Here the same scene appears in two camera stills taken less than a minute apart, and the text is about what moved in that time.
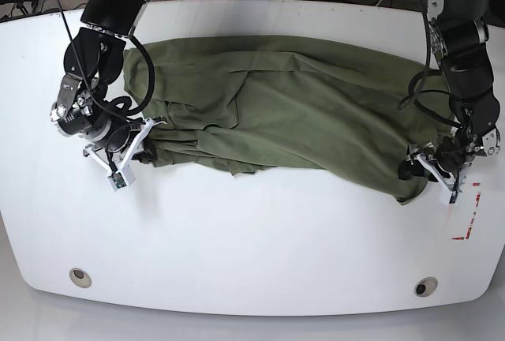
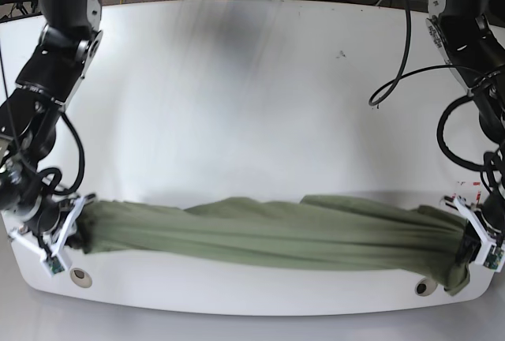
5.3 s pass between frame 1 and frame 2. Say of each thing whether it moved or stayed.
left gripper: moved
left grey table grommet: stayed
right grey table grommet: stayed
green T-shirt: moved
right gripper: moved
